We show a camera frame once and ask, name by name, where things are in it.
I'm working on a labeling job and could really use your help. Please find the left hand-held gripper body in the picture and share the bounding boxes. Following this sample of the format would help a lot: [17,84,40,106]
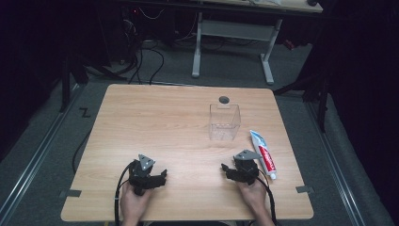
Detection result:
[128,153,162,197]

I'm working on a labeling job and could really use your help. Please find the toothpaste tube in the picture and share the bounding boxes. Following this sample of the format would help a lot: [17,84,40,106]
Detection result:
[249,129,279,181]

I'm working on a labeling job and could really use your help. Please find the white-framed wooden desk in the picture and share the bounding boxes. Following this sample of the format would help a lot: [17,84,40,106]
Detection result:
[125,0,324,86]

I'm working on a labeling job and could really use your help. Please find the thin black floor cable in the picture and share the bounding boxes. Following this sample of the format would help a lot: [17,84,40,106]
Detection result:
[72,129,94,175]

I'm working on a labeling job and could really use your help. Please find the person's left hand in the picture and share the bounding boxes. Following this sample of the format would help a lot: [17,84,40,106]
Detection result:
[120,180,155,221]

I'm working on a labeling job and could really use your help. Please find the person's right hand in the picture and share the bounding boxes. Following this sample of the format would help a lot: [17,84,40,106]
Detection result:
[235,177,271,218]

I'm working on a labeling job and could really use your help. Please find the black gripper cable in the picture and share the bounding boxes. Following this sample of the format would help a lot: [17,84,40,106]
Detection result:
[255,176,279,226]
[114,161,136,226]

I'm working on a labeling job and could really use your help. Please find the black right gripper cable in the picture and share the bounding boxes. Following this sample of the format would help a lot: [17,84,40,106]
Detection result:
[255,176,279,226]

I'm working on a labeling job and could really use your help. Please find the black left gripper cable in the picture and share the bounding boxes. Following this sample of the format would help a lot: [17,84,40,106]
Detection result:
[114,161,136,226]

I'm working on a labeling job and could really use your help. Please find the black floor cables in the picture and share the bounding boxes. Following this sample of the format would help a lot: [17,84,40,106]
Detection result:
[123,12,166,86]

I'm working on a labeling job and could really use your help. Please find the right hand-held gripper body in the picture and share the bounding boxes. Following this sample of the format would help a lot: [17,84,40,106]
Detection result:
[231,149,263,186]

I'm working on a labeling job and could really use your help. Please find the metal floor rail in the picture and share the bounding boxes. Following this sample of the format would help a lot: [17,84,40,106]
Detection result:
[304,101,367,226]
[0,84,85,220]

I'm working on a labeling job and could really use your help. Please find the clear plastic box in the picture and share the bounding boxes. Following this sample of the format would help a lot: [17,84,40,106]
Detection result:
[209,103,242,141]

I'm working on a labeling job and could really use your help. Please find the black metal stand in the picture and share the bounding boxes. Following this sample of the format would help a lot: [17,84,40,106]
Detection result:
[272,59,333,134]
[58,50,128,114]

